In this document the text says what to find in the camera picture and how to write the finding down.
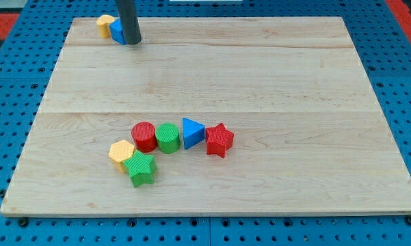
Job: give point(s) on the red cylinder block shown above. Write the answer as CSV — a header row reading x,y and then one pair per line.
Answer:
x,y
143,134

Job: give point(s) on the red star block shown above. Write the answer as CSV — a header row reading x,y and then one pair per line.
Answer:
x,y
218,140

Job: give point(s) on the yellow hexagon block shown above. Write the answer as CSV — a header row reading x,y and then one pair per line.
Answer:
x,y
119,152

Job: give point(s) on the green star block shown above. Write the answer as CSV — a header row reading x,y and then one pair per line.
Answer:
x,y
140,168

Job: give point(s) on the blue triangle block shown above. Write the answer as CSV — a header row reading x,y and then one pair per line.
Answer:
x,y
193,132

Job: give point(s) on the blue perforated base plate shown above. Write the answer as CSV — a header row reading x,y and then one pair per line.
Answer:
x,y
27,59

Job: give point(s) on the green cylinder block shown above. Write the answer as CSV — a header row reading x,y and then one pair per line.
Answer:
x,y
168,140

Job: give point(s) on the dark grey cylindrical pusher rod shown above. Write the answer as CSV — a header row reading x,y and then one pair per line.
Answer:
x,y
129,21

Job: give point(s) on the light wooden board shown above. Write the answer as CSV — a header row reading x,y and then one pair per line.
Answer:
x,y
310,136

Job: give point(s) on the blue cube block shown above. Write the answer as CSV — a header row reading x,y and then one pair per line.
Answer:
x,y
117,32

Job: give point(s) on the yellow block top left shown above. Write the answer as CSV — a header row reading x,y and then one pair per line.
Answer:
x,y
103,22

